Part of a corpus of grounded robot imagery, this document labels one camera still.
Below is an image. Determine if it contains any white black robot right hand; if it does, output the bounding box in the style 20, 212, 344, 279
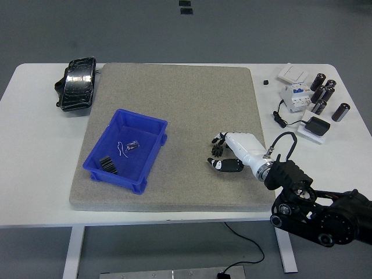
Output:
206, 131, 276, 175

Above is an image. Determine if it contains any blue plastic box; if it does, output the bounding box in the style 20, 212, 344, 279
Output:
83, 108, 169, 195

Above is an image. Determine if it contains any large black gear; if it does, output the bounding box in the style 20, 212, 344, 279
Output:
99, 155, 119, 176

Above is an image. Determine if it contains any white flat plate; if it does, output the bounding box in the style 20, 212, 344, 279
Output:
296, 109, 326, 145

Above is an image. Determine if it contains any white circuit breaker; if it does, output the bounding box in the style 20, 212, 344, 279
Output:
280, 80, 314, 113

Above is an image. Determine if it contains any black power adapter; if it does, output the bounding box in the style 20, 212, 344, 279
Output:
303, 116, 331, 137

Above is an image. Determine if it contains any grey-brown felt mat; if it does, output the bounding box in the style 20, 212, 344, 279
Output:
69, 63, 277, 213

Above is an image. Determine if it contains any white table leg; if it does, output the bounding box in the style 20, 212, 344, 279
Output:
273, 226, 299, 273
62, 226, 85, 279

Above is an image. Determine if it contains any black tape-wrapped pack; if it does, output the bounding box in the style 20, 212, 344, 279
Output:
54, 56, 98, 113

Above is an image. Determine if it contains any black adapter cord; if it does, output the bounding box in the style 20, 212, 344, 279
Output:
272, 99, 306, 128

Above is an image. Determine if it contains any white wall switch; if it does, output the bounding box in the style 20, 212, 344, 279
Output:
277, 63, 310, 84

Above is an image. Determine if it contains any black floor cable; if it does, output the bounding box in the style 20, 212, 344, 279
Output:
223, 222, 265, 273

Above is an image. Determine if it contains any thin white wire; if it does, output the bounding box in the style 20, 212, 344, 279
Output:
116, 141, 130, 158

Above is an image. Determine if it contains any grey metal base plate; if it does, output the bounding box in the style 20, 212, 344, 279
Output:
99, 266, 246, 279

